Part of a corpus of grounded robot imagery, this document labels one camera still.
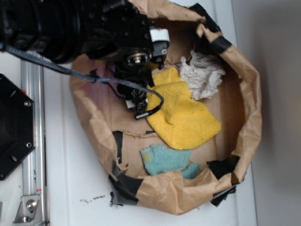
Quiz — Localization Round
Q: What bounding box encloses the grey braided cable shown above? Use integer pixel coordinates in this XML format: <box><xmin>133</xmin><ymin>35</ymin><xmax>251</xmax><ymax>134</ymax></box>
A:
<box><xmin>4</xmin><ymin>44</ymin><xmax>165</xmax><ymax>120</ymax></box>

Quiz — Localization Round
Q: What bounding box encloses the aluminium rail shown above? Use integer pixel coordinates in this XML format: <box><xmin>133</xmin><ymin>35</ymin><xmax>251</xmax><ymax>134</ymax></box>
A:
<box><xmin>13</xmin><ymin>60</ymin><xmax>49</xmax><ymax>226</ymax></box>

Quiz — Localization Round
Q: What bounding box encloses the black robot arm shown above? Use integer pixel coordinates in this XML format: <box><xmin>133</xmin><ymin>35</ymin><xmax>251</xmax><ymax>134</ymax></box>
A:
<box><xmin>0</xmin><ymin>0</ymin><xmax>170</xmax><ymax>67</ymax></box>

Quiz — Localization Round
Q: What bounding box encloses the light blue cloth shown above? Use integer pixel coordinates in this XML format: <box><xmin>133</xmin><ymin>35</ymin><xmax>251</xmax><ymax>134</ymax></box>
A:
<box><xmin>140</xmin><ymin>145</ymin><xmax>200</xmax><ymax>179</ymax></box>

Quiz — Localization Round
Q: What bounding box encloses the brown paper bag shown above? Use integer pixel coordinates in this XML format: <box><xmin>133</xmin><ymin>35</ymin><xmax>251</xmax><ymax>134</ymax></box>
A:
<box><xmin>70</xmin><ymin>0</ymin><xmax>262</xmax><ymax>215</ymax></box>

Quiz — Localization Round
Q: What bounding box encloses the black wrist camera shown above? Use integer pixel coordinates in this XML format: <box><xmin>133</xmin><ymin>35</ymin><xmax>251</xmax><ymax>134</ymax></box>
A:
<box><xmin>115</xmin><ymin>69</ymin><xmax>148</xmax><ymax>113</ymax></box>

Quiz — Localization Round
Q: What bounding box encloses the yellow cloth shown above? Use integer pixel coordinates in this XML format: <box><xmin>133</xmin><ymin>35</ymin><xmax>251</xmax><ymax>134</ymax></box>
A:
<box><xmin>146</xmin><ymin>68</ymin><xmax>222</xmax><ymax>150</ymax></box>

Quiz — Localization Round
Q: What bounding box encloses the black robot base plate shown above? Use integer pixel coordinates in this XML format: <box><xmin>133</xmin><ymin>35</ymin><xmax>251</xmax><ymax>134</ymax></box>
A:
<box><xmin>0</xmin><ymin>74</ymin><xmax>34</xmax><ymax>181</ymax></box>

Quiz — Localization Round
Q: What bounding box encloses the metal corner bracket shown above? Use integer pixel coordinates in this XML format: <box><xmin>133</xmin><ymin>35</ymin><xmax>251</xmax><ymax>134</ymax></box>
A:
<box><xmin>12</xmin><ymin>195</ymin><xmax>44</xmax><ymax>226</ymax></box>

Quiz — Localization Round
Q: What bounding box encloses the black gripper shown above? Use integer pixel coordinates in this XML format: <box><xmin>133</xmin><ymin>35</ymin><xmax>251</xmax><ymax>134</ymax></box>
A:
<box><xmin>82</xmin><ymin>0</ymin><xmax>171</xmax><ymax>71</ymax></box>

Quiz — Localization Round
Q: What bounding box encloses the crumpled white paper towel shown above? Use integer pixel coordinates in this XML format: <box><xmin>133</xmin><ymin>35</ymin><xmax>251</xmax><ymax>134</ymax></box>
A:
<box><xmin>180</xmin><ymin>50</ymin><xmax>226</xmax><ymax>101</ymax></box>

